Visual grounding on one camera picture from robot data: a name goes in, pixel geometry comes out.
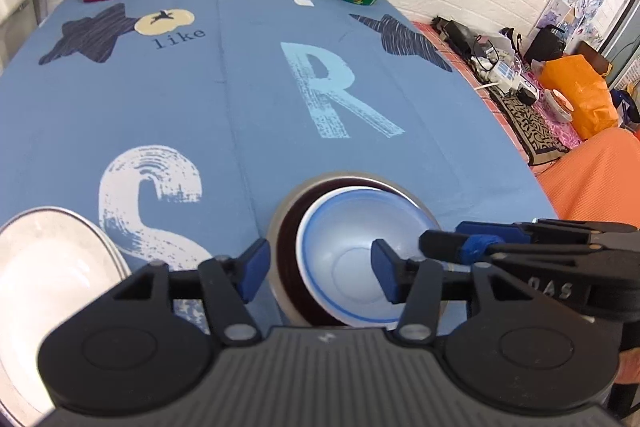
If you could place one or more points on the orange plastic bag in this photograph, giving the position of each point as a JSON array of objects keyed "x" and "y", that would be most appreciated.
[{"x": 585, "y": 89}]

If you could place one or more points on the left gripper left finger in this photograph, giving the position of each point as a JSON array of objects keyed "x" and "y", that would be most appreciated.
[{"x": 228, "y": 284}]

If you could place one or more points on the white power strip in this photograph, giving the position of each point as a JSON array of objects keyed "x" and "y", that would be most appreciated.
[{"x": 509, "y": 80}]

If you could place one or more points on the orange cloth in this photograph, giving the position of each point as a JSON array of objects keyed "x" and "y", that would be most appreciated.
[{"x": 599, "y": 181}]

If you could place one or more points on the white ceramic plate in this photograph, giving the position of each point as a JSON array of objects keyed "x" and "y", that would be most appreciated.
[{"x": 53, "y": 263}]

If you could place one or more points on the black box on side table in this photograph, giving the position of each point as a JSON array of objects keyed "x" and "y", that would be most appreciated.
[{"x": 460, "y": 38}]

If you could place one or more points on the blue translucent plastic bowl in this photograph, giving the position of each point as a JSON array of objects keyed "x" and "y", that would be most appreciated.
[{"x": 332, "y": 248}]

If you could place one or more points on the stainless steel bowl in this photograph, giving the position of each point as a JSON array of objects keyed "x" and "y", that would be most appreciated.
[{"x": 280, "y": 251}]

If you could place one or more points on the blue printed tablecloth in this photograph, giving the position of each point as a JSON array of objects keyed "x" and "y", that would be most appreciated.
[{"x": 187, "y": 129}]

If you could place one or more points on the black kettle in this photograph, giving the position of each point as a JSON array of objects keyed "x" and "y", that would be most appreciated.
[{"x": 549, "y": 44}]

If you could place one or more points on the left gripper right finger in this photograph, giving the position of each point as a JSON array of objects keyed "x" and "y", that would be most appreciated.
[{"x": 415, "y": 284}]

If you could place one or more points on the black patterned mat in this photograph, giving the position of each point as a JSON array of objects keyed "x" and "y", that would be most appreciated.
[{"x": 540, "y": 145}]

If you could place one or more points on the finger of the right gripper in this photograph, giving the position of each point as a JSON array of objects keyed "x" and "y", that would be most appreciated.
[
  {"x": 461, "y": 249},
  {"x": 512, "y": 234}
]

